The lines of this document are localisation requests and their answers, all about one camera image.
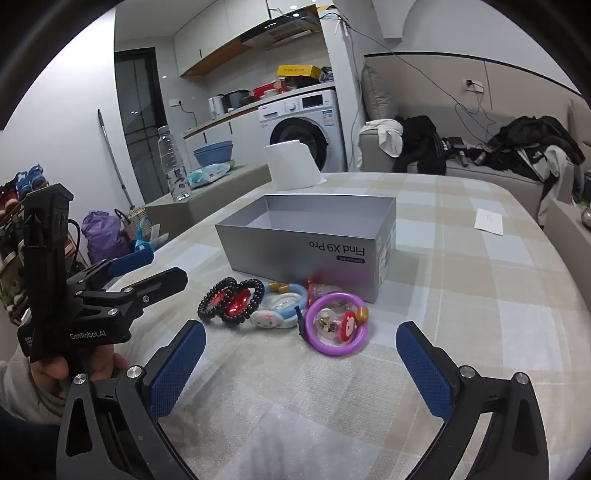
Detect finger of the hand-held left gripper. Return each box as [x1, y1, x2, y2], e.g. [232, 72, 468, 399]
[85, 267, 189, 319]
[69, 251, 155, 291]

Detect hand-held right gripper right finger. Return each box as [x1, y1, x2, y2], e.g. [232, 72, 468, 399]
[396, 322, 552, 480]

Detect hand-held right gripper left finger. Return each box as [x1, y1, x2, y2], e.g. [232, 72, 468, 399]
[58, 319, 207, 480]

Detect black beaded red bracelet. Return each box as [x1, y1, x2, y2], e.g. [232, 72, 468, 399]
[198, 277, 241, 319]
[221, 278, 265, 328]

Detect purple plastic bracelet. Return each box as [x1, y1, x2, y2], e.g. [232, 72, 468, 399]
[306, 290, 370, 356]

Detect blue bracelet white character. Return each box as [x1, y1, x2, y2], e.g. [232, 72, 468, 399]
[249, 282, 309, 330]

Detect clear pink hair accessory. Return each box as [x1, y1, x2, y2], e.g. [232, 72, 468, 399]
[307, 277, 345, 301]

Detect grey cardboard box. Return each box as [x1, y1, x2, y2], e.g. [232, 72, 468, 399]
[215, 194, 398, 304]

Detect person's left forearm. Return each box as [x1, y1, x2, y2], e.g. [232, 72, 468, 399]
[0, 344, 70, 425]

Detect person's left hand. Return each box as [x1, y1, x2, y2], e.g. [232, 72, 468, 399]
[30, 350, 129, 394]

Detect blue plastic bag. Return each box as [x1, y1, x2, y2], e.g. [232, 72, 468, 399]
[134, 219, 169, 254]

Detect wooden shoe rack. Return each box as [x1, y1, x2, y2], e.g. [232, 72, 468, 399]
[0, 164, 93, 315]

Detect purple plastic bag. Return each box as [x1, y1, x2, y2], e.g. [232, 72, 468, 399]
[82, 211, 132, 265]

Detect woven basket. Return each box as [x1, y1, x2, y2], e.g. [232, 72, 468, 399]
[115, 208, 151, 241]

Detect checked tablecloth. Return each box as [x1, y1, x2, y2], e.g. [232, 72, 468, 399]
[106, 172, 591, 480]

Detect blue shoes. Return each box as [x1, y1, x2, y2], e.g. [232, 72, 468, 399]
[16, 165, 49, 199]

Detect low grey bench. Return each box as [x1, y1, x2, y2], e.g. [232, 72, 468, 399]
[144, 162, 273, 241]

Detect clear plastic water bottle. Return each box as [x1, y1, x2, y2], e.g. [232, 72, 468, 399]
[157, 124, 192, 201]

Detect grey mop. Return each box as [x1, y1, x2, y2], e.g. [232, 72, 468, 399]
[97, 109, 134, 210]

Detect wet wipes pack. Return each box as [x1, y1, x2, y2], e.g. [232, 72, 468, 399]
[187, 163, 236, 188]

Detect blue plastic basin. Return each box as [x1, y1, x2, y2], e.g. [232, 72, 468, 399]
[193, 141, 234, 168]

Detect dark glass door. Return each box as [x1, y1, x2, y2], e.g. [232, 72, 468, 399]
[114, 48, 188, 204]

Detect white paper sheet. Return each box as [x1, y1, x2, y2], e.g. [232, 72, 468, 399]
[474, 209, 505, 236]

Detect white toilet paper roll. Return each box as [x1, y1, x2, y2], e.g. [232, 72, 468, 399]
[263, 141, 326, 192]

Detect black rice cooker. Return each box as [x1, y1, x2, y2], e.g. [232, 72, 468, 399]
[224, 90, 251, 112]

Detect grey side table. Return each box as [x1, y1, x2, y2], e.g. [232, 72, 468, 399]
[545, 198, 591, 278]

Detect grey sofa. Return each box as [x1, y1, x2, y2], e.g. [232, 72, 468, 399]
[359, 124, 591, 227]

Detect white washing machine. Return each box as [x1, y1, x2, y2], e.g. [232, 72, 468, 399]
[257, 89, 348, 174]

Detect white garment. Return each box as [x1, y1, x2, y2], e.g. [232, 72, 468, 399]
[366, 119, 404, 158]

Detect yellow cardboard box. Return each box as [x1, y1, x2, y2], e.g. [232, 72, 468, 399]
[277, 65, 322, 78]

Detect black and white jacket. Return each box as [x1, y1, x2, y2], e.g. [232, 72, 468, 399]
[480, 115, 587, 204]

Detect grey pillow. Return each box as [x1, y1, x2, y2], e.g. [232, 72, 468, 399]
[361, 65, 400, 125]

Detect range hood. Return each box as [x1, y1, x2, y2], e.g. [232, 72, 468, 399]
[240, 4, 324, 49]

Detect white wall cabinets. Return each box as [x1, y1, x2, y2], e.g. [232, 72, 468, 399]
[173, 0, 273, 77]

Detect dark hanging cable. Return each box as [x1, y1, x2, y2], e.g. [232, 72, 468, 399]
[318, 11, 502, 139]

